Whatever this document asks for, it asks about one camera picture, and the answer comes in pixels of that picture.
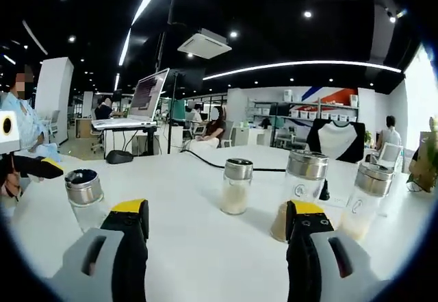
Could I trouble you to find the white ceiling air conditioner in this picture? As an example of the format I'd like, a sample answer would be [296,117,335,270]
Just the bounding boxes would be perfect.
[177,27,233,60]

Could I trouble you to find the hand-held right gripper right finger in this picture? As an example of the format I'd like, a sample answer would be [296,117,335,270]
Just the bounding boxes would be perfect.
[285,199,383,302]

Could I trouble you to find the person's left hand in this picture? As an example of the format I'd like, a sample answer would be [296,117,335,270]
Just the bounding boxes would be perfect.
[0,171,24,201]

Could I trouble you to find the curved ceiling light strip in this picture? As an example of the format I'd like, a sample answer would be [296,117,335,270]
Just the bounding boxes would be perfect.
[203,60,402,81]

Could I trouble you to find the green potted plant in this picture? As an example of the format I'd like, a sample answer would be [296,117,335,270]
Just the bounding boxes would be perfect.
[408,116,438,194]

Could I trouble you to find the white office chair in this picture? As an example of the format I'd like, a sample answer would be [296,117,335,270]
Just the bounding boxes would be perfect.
[376,142,405,173]

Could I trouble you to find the short seasoning bottle white powder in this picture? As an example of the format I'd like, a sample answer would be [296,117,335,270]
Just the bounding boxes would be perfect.
[64,168,110,234]

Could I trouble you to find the short seasoning bottle beige granules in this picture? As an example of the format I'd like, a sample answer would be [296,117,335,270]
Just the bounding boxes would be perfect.
[220,158,254,216]

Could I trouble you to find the silver laptop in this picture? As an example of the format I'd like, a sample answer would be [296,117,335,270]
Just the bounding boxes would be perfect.
[91,68,171,131]

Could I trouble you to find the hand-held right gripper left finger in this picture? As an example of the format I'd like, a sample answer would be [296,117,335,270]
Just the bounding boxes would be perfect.
[50,198,151,302]

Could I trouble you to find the shelf of white bins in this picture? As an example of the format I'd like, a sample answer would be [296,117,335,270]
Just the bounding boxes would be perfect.
[248,88,360,147]

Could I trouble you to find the tall seasoning bottle brown granules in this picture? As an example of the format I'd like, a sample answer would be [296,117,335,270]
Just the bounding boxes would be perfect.
[269,150,330,243]

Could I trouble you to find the black power cable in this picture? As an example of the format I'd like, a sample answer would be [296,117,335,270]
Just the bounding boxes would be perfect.
[179,149,332,201]

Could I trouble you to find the tall seasoning bottle pale granules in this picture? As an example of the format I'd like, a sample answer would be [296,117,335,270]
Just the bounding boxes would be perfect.
[337,162,397,242]

